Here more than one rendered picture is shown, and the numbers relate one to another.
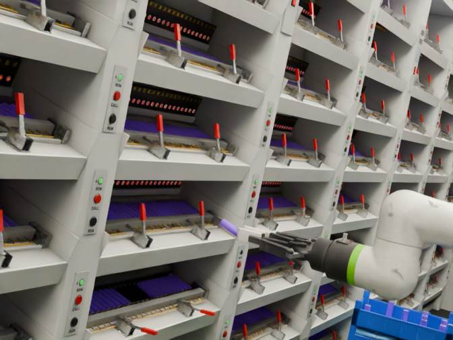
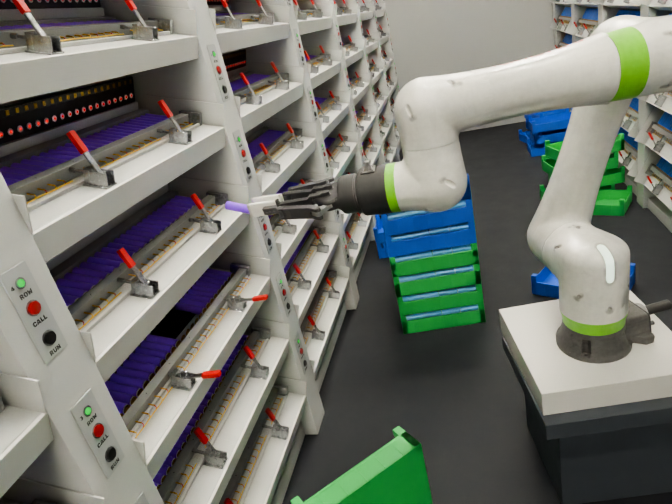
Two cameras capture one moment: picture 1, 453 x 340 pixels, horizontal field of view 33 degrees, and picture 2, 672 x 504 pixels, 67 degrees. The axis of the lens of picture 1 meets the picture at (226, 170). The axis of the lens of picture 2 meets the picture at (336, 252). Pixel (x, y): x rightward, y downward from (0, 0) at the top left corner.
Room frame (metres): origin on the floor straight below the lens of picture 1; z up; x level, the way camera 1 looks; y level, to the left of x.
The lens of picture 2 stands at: (0.79, -0.05, 1.07)
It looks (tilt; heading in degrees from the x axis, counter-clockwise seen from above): 23 degrees down; 351
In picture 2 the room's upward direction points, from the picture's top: 13 degrees counter-clockwise
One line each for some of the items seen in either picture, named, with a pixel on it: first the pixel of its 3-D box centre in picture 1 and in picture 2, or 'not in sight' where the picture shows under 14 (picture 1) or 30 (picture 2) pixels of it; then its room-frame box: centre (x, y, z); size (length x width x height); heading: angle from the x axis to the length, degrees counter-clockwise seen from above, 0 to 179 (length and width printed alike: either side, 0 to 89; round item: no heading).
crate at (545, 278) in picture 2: not in sight; (582, 279); (2.26, -1.16, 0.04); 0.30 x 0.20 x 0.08; 33
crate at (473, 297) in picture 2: not in sight; (436, 287); (2.40, -0.64, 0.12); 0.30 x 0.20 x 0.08; 72
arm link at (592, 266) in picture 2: not in sight; (589, 277); (1.61, -0.69, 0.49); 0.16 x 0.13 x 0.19; 168
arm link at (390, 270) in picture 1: (386, 268); (427, 178); (1.65, -0.38, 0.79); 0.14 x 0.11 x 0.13; 60
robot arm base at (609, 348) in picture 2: not in sight; (617, 323); (1.60, -0.74, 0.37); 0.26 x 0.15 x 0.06; 85
